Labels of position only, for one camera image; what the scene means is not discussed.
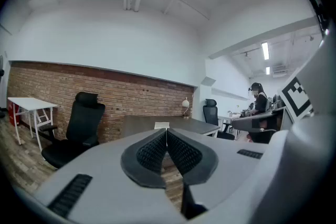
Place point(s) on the dark grey wooden table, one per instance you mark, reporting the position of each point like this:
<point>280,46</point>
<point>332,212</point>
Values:
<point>183,124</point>

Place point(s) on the black office chair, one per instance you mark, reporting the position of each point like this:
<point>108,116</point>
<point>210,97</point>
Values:
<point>211,112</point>
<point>84,118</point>

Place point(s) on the red box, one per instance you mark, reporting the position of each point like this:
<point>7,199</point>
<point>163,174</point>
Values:
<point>12,112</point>

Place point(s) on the white glasses case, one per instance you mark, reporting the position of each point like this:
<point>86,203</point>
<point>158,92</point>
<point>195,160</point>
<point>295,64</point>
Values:
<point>161,125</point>

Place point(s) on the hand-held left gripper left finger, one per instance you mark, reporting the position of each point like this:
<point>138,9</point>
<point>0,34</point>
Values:
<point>99,173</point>

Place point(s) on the white side table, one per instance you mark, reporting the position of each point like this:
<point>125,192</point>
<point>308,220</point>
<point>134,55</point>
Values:
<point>31,102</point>

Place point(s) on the grey curved desk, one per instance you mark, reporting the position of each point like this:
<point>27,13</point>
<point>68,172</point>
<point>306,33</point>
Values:
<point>262,116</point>

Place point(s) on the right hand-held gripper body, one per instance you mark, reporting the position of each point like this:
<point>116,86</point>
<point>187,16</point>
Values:
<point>309,165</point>

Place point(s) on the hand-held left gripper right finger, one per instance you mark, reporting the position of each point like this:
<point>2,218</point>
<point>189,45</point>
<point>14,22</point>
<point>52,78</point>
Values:
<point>225,165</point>

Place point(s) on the brass lamp with white globe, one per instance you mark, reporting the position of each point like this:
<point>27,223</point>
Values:
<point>186,104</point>

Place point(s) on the ceiling light bar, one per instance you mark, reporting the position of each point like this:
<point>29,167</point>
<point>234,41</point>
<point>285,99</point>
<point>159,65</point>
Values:
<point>267,70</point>
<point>265,50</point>

